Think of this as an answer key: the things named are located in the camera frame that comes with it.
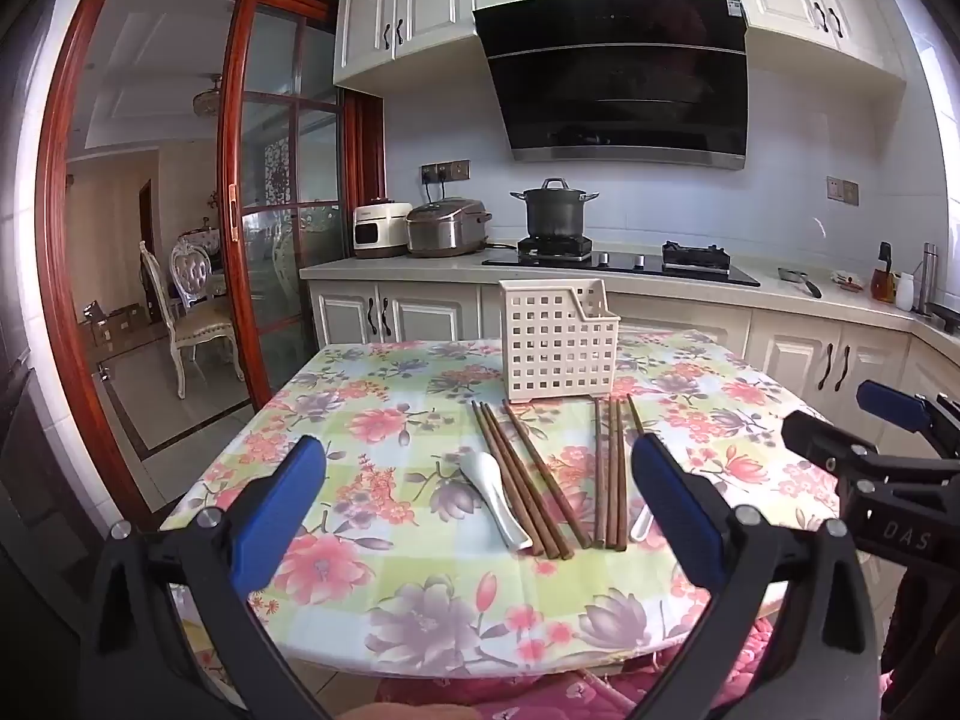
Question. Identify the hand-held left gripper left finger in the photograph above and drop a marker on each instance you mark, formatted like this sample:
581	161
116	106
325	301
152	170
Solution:
277	510

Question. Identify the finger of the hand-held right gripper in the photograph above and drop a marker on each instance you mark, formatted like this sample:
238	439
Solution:
817	439
892	405

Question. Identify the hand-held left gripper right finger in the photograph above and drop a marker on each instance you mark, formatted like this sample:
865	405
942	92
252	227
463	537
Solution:
675	510

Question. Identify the cream plastic utensil basket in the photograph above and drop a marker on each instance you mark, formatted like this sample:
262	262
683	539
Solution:
555	286

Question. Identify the white base cabinets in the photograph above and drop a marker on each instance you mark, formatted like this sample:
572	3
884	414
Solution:
787	345

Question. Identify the white bottle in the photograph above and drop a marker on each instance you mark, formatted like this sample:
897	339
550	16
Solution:
904	292

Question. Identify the floral tablecloth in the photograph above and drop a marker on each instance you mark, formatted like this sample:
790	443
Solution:
360	427

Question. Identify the orange bottle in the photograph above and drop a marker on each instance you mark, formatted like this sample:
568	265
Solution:
883	285

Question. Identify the small dish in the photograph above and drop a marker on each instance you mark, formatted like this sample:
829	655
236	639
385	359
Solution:
849	282

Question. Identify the steel thermos flask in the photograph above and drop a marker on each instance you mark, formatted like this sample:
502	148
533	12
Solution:
929	277

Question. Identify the white dining chair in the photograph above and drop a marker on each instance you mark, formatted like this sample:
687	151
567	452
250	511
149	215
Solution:
199	326

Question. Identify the red wooden sliding door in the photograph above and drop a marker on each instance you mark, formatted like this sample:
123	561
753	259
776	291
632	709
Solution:
229	277

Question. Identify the pink floral clothing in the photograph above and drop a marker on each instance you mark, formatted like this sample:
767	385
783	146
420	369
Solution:
525	697

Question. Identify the cardboard boxes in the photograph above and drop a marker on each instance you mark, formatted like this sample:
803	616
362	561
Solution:
120	322

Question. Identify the black gas stove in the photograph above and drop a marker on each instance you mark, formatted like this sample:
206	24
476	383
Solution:
622	262

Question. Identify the tufted dining chair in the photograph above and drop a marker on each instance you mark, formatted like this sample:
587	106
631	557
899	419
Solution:
193	270

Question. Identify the light kitchen counter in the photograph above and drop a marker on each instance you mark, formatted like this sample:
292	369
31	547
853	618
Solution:
420	264

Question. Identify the white kitchen appliance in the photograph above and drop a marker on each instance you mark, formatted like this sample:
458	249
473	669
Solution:
375	229

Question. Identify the black cooking pot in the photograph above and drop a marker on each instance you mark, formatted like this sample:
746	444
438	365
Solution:
555	214

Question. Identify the silver rice cooker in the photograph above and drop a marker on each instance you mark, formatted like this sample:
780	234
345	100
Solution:
446	229

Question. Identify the black range hood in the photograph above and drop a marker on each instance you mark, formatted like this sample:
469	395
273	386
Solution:
615	90

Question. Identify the ceiling lamp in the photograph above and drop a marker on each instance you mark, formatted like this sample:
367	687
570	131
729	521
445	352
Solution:
208	96

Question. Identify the small wall socket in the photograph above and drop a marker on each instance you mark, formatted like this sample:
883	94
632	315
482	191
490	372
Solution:
841	190

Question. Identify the long wall socket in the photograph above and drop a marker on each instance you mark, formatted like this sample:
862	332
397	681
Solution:
445	171

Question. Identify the white wall cabinets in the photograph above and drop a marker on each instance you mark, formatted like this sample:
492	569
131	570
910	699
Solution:
420	0

